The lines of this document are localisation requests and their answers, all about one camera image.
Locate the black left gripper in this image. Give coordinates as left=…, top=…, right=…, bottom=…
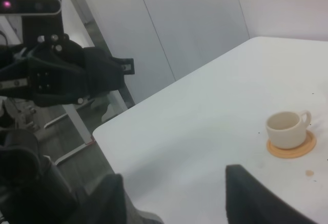
left=1, top=34, right=135, bottom=106

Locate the white far teacup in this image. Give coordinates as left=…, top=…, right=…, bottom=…
left=265, top=110, right=312, bottom=149

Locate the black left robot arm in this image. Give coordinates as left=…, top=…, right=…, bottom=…
left=1, top=35, right=135, bottom=223

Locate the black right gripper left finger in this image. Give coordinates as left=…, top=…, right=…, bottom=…
left=76, top=174, right=165, bottom=224

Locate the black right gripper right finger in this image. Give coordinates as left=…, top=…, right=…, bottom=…
left=225, top=165, right=314, bottom=223

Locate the white table leg frame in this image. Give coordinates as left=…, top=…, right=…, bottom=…
left=44, top=0, right=135, bottom=166

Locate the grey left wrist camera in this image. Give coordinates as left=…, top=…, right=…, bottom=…
left=1, top=0, right=62, bottom=16

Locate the orange far coaster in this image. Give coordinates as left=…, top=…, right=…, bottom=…
left=266, top=130, right=317, bottom=159

